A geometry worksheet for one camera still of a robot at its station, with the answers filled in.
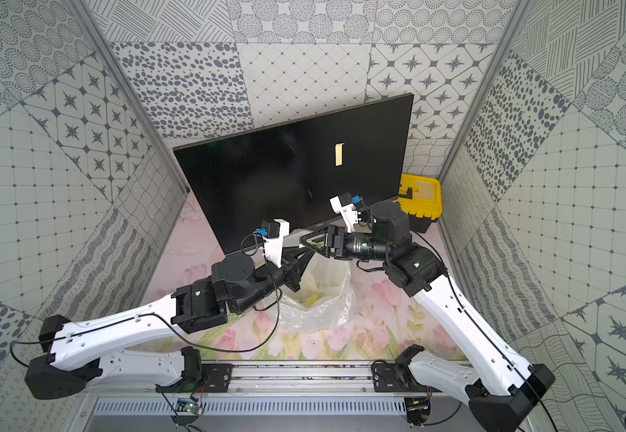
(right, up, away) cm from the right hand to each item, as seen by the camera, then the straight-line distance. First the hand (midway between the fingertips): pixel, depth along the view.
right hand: (307, 246), depth 60 cm
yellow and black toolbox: (+39, +14, +36) cm, 55 cm away
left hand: (+1, +2, -2) cm, 3 cm away
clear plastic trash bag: (+4, -13, 0) cm, 13 cm away
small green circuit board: (-31, -45, +11) cm, 55 cm away
